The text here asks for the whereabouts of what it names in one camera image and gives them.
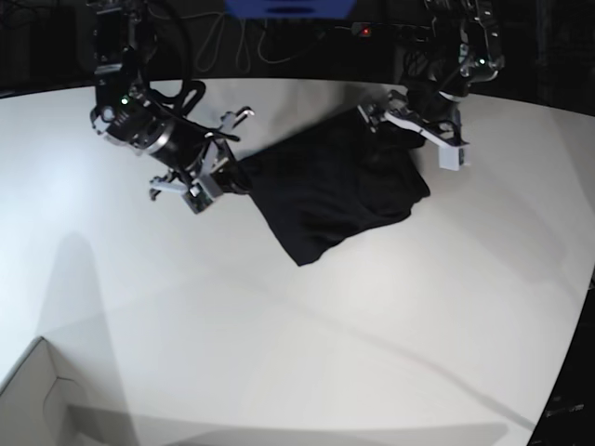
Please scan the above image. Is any white looped cable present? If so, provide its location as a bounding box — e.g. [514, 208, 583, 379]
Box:
[185, 0, 326, 73]

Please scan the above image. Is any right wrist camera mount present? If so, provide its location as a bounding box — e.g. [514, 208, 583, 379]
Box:
[149, 107, 255, 214]

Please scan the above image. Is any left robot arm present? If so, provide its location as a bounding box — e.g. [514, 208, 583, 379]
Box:
[400, 1, 505, 125]

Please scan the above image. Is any white cardboard box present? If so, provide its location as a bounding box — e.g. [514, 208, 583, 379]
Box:
[1, 337, 139, 445]

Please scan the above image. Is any white power strip red switch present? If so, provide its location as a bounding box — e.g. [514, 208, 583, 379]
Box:
[350, 22, 433, 43]

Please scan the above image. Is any blue box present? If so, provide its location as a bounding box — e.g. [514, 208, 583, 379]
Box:
[225, 0, 356, 19]

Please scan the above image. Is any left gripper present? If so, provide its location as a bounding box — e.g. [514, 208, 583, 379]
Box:
[406, 85, 463, 127]

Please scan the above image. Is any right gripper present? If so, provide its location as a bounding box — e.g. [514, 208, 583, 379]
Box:
[152, 118, 216, 177]

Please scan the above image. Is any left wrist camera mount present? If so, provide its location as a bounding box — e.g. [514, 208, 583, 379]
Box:
[357, 89, 469, 171]

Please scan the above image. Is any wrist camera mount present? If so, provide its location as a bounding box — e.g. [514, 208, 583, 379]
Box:
[149, 107, 255, 214]
[357, 89, 469, 171]

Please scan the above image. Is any black t-shirt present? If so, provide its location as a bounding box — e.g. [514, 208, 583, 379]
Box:
[240, 109, 430, 267]

